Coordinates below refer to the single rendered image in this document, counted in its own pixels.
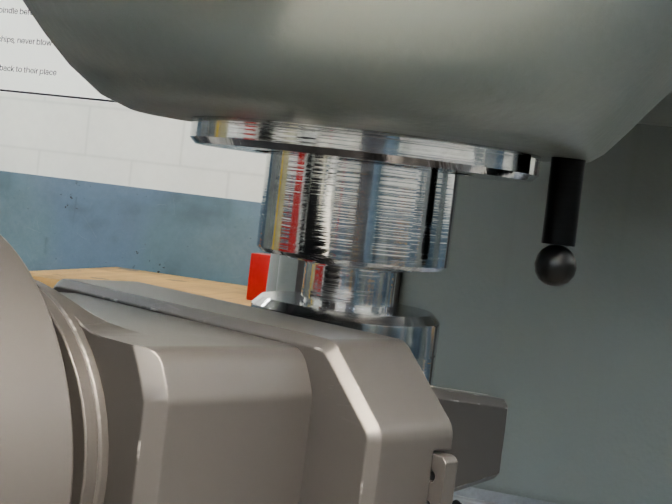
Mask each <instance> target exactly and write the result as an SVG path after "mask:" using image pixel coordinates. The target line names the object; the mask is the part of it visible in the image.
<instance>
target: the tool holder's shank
mask: <svg viewBox="0 0 672 504"><path fill-rule="evenodd" d="M288 257H289V256H288ZM289 258H293V259H297V260H302V261H305V264H304V272H303V281H302V290H301V296H303V297H304V300H307V301H310V302H314V303H319V304H324V305H330V306H337V307H345V308H354V309H365V310H388V309H389V308H390V307H392V306H393V302H394V294H395V285H396V277H397V272H415V271H405V270H392V269H382V268H372V267H362V266H353V265H345V264H337V263H329V262H321V261H314V260H307V259H301V258H295V257H289Z"/></svg>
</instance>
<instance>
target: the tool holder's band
mask: <svg viewBox="0 0 672 504"><path fill-rule="evenodd" d="M251 307H256V308H260V309H265V310H270V311H274V312H279V313H283V314H288V315H293V316H297V317H302V318H306V319H311V320H315V321H320V322H325V323H329V324H334V325H338V326H343V327H347V328H352V329H357V330H361V331H366V332H370V333H375V334H379V335H384V336H389V337H393V338H398V339H400V340H402V341H403V342H405V343H406V344H407V345H408V347H409V348H410V350H411V352H412V354H413V355H414V357H415V359H416V360H422V359H429V358H432V357H434V356H435V355H436V352H437V344H438V336H439V328H440V322H439V321H438V320H437V318H436V317H435V316H434V315H433V313H431V312H429V311H427V310H424V309H420V308H416V307H412V306H407V305H402V304H397V303H393V306H392V307H390V308H389V309H388V310H365V309H354V308H345V307H337V306H330V305H324V304H319V303H314V302H310V301H307V300H304V297H303V296H301V292H291V291H270V292H263V293H261V294H259V295H258V296H257V297H256V298H254V299H253V300H252V302H251Z"/></svg>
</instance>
